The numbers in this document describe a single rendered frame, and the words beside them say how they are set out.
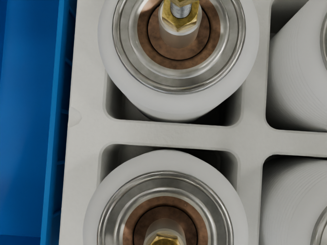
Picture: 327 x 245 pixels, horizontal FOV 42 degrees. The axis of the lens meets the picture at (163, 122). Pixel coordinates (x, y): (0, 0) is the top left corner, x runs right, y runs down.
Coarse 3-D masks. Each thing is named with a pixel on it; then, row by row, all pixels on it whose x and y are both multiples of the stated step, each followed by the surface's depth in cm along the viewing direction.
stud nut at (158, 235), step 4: (156, 236) 20; (160, 236) 20; (164, 236) 20; (168, 236) 20; (172, 236) 21; (176, 236) 21; (152, 240) 20; (156, 240) 20; (160, 240) 20; (164, 240) 20; (168, 240) 20; (172, 240) 20; (176, 240) 20; (148, 244) 21; (152, 244) 20; (156, 244) 20; (160, 244) 20; (164, 244) 20; (168, 244) 20; (172, 244) 20; (176, 244) 20; (180, 244) 21
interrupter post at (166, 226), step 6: (156, 222) 23; (162, 222) 23; (168, 222) 23; (174, 222) 23; (150, 228) 22; (156, 228) 21; (162, 228) 21; (168, 228) 21; (174, 228) 21; (180, 228) 23; (150, 234) 21; (168, 234) 21; (174, 234) 21; (180, 234) 21; (150, 240) 21; (180, 240) 21
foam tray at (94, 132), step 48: (96, 0) 32; (288, 0) 33; (96, 48) 32; (96, 96) 31; (240, 96) 32; (96, 144) 31; (144, 144) 31; (192, 144) 31; (240, 144) 31; (288, 144) 31; (240, 192) 31
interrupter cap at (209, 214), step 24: (120, 192) 24; (144, 192) 24; (168, 192) 24; (192, 192) 24; (120, 216) 24; (144, 216) 24; (168, 216) 24; (192, 216) 24; (216, 216) 24; (120, 240) 24; (144, 240) 24; (192, 240) 24; (216, 240) 23
